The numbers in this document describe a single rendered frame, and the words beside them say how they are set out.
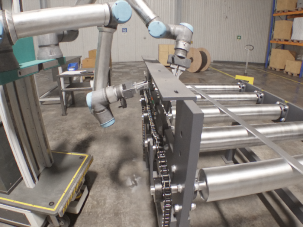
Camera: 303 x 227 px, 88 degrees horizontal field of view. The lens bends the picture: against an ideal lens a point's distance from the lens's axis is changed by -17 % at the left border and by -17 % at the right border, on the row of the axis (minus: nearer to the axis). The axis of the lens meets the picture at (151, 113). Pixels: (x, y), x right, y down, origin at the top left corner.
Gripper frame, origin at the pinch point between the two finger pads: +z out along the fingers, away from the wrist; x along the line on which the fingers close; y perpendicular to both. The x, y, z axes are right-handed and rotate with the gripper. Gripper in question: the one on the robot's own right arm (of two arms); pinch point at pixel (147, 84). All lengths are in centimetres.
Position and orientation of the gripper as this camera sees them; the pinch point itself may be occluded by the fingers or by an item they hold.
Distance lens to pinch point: 99.7
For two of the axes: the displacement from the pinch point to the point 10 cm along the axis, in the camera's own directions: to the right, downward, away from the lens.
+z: 9.6, -2.6, -0.4
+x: -0.9, -4.7, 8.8
